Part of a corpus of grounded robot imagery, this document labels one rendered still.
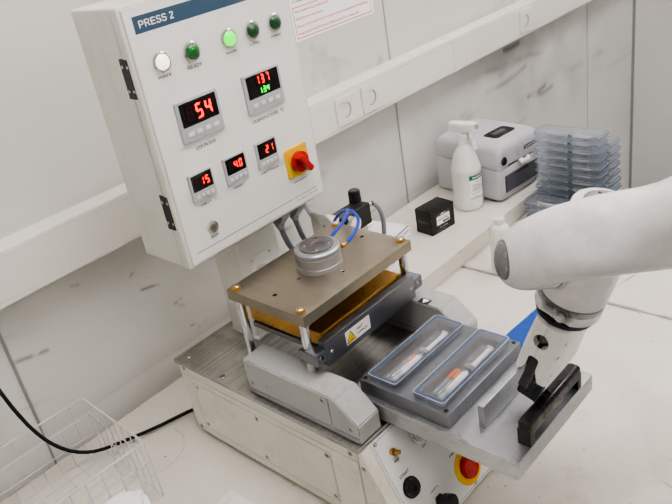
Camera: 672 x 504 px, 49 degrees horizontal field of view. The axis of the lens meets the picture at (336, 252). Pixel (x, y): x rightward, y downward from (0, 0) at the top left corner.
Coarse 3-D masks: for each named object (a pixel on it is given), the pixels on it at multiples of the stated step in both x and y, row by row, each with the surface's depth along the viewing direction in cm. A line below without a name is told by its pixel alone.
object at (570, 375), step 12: (564, 372) 104; (576, 372) 104; (552, 384) 102; (564, 384) 102; (576, 384) 106; (540, 396) 101; (552, 396) 100; (564, 396) 103; (540, 408) 99; (552, 408) 101; (528, 420) 97; (540, 420) 98; (528, 432) 97; (528, 444) 98
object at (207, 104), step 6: (210, 96) 115; (192, 102) 113; (198, 102) 114; (204, 102) 114; (210, 102) 115; (186, 108) 112; (192, 108) 113; (198, 108) 114; (204, 108) 115; (210, 108) 115; (186, 114) 112; (192, 114) 113; (198, 114) 114; (204, 114) 115; (210, 114) 116; (186, 120) 113; (192, 120) 113; (198, 120) 114
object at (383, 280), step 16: (384, 272) 128; (368, 288) 124; (384, 288) 124; (352, 304) 120; (256, 320) 126; (272, 320) 122; (320, 320) 118; (336, 320) 117; (288, 336) 121; (320, 336) 115
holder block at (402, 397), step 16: (464, 336) 118; (448, 352) 115; (512, 352) 113; (432, 368) 112; (496, 368) 110; (368, 384) 112; (416, 384) 110; (480, 384) 108; (384, 400) 111; (400, 400) 108; (416, 400) 106; (464, 400) 105; (432, 416) 105; (448, 416) 103
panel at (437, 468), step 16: (384, 432) 112; (400, 432) 114; (384, 448) 112; (400, 448) 113; (416, 448) 115; (432, 448) 117; (384, 464) 111; (400, 464) 113; (416, 464) 115; (432, 464) 117; (448, 464) 119; (480, 464) 123; (400, 480) 112; (432, 480) 116; (448, 480) 118; (464, 480) 120; (480, 480) 122; (400, 496) 112; (416, 496) 113; (432, 496) 116; (464, 496) 120
